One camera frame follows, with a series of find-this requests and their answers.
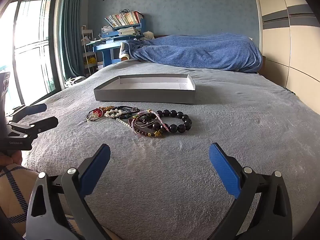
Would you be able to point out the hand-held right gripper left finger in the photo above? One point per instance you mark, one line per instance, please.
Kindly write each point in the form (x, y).
(95, 172)

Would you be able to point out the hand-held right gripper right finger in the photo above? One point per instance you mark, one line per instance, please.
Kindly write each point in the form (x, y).
(223, 170)

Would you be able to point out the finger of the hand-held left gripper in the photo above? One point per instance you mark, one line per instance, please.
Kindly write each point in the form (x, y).
(46, 125)
(36, 108)

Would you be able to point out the red charm bangle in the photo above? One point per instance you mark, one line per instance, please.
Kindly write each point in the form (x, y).
(96, 112)

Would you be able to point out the grey cardboard box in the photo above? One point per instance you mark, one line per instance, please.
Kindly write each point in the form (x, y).
(150, 93)

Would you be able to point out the person's left hand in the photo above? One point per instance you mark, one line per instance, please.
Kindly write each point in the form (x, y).
(11, 158)

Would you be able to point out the white shoes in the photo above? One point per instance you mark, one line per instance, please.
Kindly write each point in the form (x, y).
(73, 80)

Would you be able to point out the beige plaid pants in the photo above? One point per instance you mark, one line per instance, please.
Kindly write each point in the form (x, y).
(15, 192)

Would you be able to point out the glass balcony door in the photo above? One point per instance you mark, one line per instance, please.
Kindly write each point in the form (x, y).
(32, 47)

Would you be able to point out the yellow object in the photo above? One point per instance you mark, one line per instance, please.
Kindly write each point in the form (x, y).
(91, 60)

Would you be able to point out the white trolley shelf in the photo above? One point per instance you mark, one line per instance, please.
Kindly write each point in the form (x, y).
(87, 45)

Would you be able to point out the teal curtain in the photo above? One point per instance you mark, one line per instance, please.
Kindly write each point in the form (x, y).
(73, 30)

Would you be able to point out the blue desk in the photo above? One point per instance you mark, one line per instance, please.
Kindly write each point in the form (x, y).
(105, 47)

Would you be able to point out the stack of papers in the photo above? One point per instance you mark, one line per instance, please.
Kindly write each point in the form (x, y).
(128, 31)

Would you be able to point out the blue fleece blanket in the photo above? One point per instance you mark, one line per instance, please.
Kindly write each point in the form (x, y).
(195, 51)

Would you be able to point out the row of books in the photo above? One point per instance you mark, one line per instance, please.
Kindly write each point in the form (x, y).
(123, 18)

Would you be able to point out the white plush toy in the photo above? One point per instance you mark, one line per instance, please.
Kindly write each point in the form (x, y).
(148, 35)

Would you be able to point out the beige wardrobe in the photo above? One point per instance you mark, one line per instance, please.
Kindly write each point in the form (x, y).
(292, 42)

